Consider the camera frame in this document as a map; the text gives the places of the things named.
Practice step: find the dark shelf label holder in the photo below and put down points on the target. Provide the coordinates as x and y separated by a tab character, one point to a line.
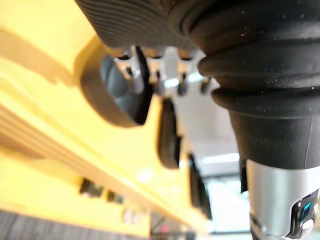
91	188
115	197

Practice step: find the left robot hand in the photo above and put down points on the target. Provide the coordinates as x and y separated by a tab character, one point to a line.
260	75

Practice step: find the black plastic housing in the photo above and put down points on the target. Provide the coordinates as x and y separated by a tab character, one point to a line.
112	100
168	140
243	177
198	190

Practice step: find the white shelf label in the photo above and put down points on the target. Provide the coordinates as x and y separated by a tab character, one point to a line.
130	215

